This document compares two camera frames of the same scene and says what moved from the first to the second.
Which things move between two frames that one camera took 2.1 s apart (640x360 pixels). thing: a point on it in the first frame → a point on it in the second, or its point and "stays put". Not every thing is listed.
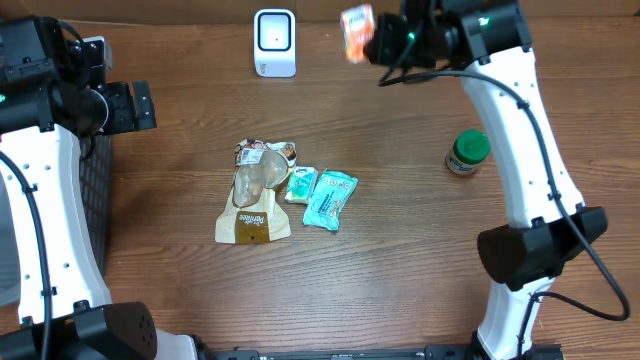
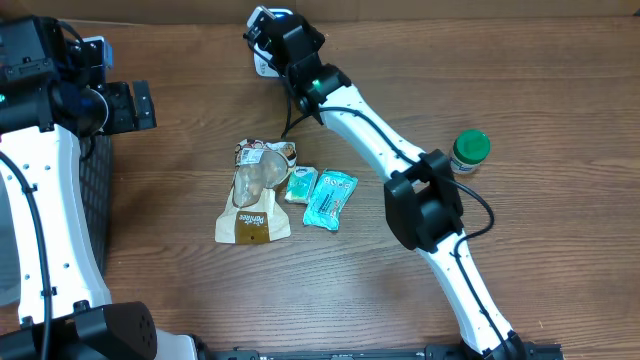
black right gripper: x=382 y=53 → x=314 y=35
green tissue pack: x=302 y=184 stays put
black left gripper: x=128 y=118 stays put
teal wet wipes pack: x=323 y=209 stays put
